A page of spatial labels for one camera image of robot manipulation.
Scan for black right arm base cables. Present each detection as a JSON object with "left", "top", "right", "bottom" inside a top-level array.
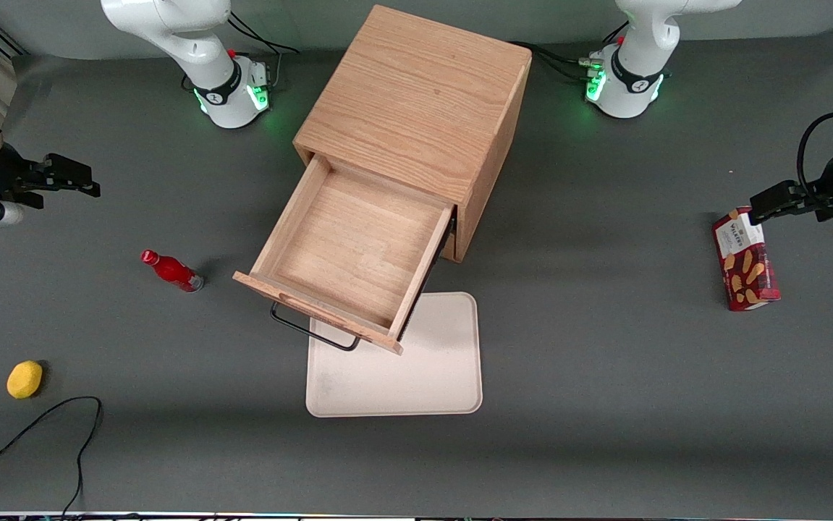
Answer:
[{"left": 228, "top": 11, "right": 300, "bottom": 93}]

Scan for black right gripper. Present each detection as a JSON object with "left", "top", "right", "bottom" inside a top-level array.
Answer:
[{"left": 0, "top": 141, "right": 101, "bottom": 211}]

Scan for red cookie box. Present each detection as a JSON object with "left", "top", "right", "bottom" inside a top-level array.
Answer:
[{"left": 711, "top": 206, "right": 782, "bottom": 312}]

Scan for black metal drawer handle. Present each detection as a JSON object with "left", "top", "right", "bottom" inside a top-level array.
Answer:
[{"left": 270, "top": 300, "right": 362, "bottom": 353}]

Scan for cream plastic tray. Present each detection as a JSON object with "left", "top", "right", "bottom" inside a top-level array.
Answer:
[{"left": 305, "top": 292, "right": 483, "bottom": 418}]

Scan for red bottle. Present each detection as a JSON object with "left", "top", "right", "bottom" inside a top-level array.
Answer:
[{"left": 140, "top": 250, "right": 205, "bottom": 294}]

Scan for black arm base cables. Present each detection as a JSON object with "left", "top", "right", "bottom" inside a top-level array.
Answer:
[
  {"left": 228, "top": 11, "right": 300, "bottom": 93},
  {"left": 510, "top": 22, "right": 630, "bottom": 85}
]

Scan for black left arm base cables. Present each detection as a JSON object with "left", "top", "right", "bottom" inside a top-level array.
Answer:
[{"left": 510, "top": 22, "right": 630, "bottom": 85}]

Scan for wooden drawer cabinet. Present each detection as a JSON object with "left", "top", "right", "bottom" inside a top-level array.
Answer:
[{"left": 293, "top": 5, "right": 533, "bottom": 263}]

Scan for thin black cable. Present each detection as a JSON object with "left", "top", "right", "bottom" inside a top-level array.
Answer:
[{"left": 0, "top": 396, "right": 103, "bottom": 519}]

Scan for aluminium frame rail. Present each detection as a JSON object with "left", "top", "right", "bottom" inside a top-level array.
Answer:
[{"left": 0, "top": 24, "right": 30, "bottom": 60}]

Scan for yellow lemon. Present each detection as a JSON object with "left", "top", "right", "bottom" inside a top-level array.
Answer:
[{"left": 7, "top": 360, "right": 44, "bottom": 400}]

